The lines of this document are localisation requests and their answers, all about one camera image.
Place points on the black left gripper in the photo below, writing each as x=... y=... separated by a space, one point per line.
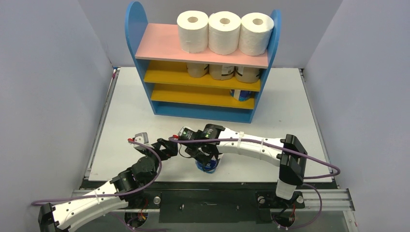
x=170 y=148

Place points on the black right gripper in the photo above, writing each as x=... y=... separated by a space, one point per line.
x=206 y=153

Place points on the blue roll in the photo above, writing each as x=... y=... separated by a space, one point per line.
x=210 y=167
x=241 y=95

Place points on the blue shelf with coloured boards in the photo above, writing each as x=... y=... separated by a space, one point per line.
x=160 y=64

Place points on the brown printed paper roll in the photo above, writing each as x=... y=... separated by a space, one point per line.
x=197 y=70

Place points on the white roll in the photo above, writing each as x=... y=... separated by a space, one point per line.
x=255 y=32
x=193 y=31
x=223 y=32

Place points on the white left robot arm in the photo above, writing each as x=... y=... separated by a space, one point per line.
x=69 y=214

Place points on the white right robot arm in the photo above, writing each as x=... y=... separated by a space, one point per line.
x=288 y=154

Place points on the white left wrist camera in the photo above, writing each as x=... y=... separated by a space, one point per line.
x=139 y=139

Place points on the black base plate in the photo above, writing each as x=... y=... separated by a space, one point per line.
x=217 y=202

